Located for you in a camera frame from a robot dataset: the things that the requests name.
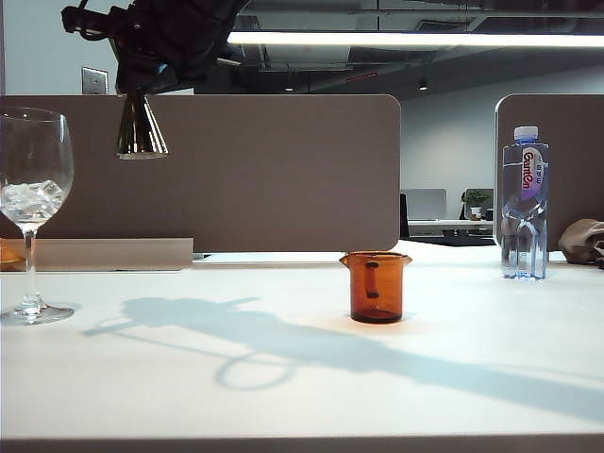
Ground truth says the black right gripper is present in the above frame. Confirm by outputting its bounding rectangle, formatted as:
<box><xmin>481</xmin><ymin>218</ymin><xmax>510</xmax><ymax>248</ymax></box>
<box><xmin>110</xmin><ymin>0</ymin><xmax>195</xmax><ymax>95</ymax></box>

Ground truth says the gold metal jigger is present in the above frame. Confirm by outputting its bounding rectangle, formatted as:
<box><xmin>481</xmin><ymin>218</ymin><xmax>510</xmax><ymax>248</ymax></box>
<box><xmin>115</xmin><ymin>91</ymin><xmax>170</xmax><ymax>160</ymax></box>

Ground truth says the small amber glass measuring cup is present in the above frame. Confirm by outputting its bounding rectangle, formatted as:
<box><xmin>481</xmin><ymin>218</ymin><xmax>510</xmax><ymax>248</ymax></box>
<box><xmin>338</xmin><ymin>251</ymin><xmax>413</xmax><ymax>325</ymax></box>

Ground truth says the clear wine glass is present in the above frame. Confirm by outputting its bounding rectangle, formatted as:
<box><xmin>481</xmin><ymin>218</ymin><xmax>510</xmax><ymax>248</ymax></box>
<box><xmin>0</xmin><ymin>106</ymin><xmax>76</xmax><ymax>327</ymax></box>

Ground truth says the clear plastic water bottle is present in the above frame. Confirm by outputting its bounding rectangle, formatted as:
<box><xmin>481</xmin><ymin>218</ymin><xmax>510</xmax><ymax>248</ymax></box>
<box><xmin>500</xmin><ymin>125</ymin><xmax>551</xmax><ymax>282</ymax></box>

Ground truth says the brown desk partition panel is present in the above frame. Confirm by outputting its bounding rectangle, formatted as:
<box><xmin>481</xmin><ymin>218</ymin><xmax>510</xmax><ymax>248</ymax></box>
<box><xmin>0</xmin><ymin>93</ymin><xmax>402</xmax><ymax>254</ymax></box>
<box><xmin>494</xmin><ymin>92</ymin><xmax>604</xmax><ymax>251</ymax></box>

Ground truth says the long ceiling light strip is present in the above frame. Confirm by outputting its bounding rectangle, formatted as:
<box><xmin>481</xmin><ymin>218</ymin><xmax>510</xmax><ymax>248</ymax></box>
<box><xmin>226</xmin><ymin>30</ymin><xmax>604</xmax><ymax>48</ymax></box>

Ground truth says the black office chair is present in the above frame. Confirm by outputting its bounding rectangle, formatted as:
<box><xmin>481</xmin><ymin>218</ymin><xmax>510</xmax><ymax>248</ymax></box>
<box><xmin>399</xmin><ymin>192</ymin><xmax>411</xmax><ymax>241</ymax></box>

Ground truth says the pale background desk divider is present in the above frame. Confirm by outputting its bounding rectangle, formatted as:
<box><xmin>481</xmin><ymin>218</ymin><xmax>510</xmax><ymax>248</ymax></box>
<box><xmin>400</xmin><ymin>188</ymin><xmax>447</xmax><ymax>221</ymax></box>

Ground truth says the white background desk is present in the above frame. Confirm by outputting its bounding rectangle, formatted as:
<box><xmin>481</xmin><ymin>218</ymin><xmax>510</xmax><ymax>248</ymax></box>
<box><xmin>408</xmin><ymin>218</ymin><xmax>496</xmax><ymax>246</ymax></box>

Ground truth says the potted green plant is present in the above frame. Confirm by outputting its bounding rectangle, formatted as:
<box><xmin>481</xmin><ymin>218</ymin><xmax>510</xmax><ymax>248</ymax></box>
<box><xmin>461</xmin><ymin>189</ymin><xmax>492</xmax><ymax>222</ymax></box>

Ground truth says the crumpled brown cloth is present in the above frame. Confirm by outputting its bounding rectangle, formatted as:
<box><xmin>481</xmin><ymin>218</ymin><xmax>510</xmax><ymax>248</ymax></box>
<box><xmin>558</xmin><ymin>218</ymin><xmax>604</xmax><ymax>271</ymax></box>

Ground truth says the metal wall outlet plate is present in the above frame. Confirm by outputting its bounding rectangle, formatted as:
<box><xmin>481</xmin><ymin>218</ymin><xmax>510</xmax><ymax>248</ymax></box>
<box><xmin>81</xmin><ymin>66</ymin><xmax>110</xmax><ymax>96</ymax></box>

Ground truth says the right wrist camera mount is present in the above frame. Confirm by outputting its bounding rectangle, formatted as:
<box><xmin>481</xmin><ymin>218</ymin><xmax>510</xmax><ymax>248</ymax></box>
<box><xmin>59</xmin><ymin>3</ymin><xmax>119</xmax><ymax>39</ymax></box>

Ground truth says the grey cable tray lid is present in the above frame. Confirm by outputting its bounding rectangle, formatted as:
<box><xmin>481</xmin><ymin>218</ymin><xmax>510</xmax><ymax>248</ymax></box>
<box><xmin>18</xmin><ymin>237</ymin><xmax>195</xmax><ymax>274</ymax></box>

